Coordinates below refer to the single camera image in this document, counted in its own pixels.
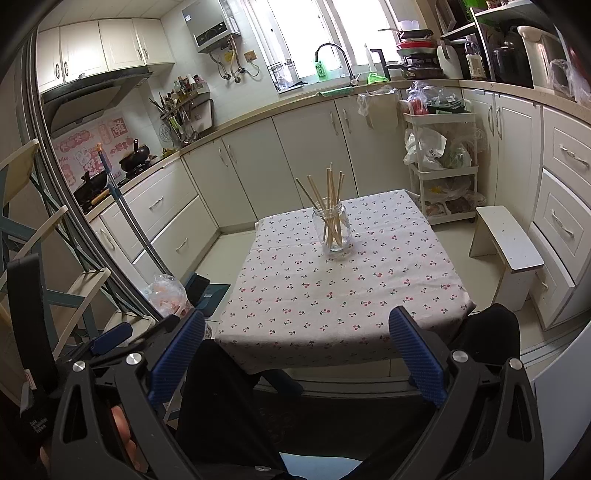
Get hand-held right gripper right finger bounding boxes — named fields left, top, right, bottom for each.
left=388, top=305, right=546, bottom=480

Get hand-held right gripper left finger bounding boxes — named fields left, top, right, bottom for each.
left=50, top=309, right=207, bottom=480

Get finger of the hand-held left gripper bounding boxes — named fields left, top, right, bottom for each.
left=91, top=314, right=182, bottom=371
left=57, top=321, right=134, bottom=371

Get clear glass jar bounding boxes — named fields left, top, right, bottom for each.
left=312, top=199, right=348, bottom=253

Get set of wooden chopsticks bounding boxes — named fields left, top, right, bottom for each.
left=295, top=162, right=346, bottom=248

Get person's left hand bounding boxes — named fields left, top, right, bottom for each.
left=40, top=405, right=141, bottom=473

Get clear bag with pink contents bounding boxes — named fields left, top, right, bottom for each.
left=141, top=272, right=188, bottom=320

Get dark blue dustpan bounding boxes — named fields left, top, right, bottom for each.
left=184, top=271, right=231, bottom=318

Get cherry print tablecloth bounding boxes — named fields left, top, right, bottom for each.
left=214, top=189, right=477, bottom=376

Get white speckled stool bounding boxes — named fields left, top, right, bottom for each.
left=468, top=205, right=546, bottom=313

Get black wok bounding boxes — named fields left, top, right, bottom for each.
left=73, top=169, right=112, bottom=205
left=118, top=137, right=153, bottom=173

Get white door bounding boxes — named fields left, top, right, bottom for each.
left=530, top=322, right=591, bottom=480

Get gas stove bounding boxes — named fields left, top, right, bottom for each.
left=117, top=158, right=161, bottom=179

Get folding step ladder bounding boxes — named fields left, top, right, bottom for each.
left=0, top=137, right=112, bottom=371

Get white rolling cart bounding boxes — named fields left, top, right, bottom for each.
left=403, top=110, right=482, bottom=225

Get bag of green vegetables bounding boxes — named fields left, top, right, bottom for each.
left=440, top=144, right=474, bottom=169

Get white plastic shopping bag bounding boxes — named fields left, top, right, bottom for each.
left=403, top=127, right=447, bottom=171

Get range hood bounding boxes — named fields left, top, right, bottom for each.
left=40, top=66, right=154, bottom=136

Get cream kitchen base cabinets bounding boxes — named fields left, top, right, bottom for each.
left=87, top=76, right=591, bottom=332

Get white hanging trash bin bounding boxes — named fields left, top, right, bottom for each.
left=357, top=89, right=401, bottom=130

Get white cutting board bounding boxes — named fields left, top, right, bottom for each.
left=435, top=40, right=463, bottom=80

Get plastic bottle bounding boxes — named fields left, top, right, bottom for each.
left=464, top=36, right=484, bottom=81

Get stack of pans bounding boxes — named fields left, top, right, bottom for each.
left=378, top=20, right=447, bottom=80

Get black electric cooker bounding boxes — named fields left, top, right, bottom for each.
left=491, top=27, right=533, bottom=85

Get clear plastic bag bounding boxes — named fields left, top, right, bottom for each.
left=549, top=59, right=591, bottom=105

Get curved sink faucet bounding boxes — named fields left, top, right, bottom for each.
left=315, top=43, right=359, bottom=87

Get grey water heater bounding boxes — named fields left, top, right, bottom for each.
left=181, top=0, right=242, bottom=54

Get white kitchen appliance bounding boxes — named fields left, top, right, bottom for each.
left=516, top=24, right=572, bottom=92

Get kitchen window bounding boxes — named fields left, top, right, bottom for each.
left=244, top=0, right=408, bottom=85

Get red pan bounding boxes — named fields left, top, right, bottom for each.
left=566, top=28, right=588, bottom=71

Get white shelf rack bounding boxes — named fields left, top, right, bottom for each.
left=440, top=0, right=570, bottom=89

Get grey sliding door frame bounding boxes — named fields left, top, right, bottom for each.
left=18, top=18, right=163, bottom=320

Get pink wall stickers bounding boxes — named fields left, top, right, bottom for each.
left=50, top=114, right=136, bottom=186

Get wall utensil rack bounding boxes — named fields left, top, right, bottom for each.
left=148, top=73, right=216, bottom=147

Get white wall cabinets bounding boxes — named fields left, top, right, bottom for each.
left=35, top=17, right=177, bottom=94

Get wire dish rack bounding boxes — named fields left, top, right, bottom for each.
left=266, top=61, right=297, bottom=92

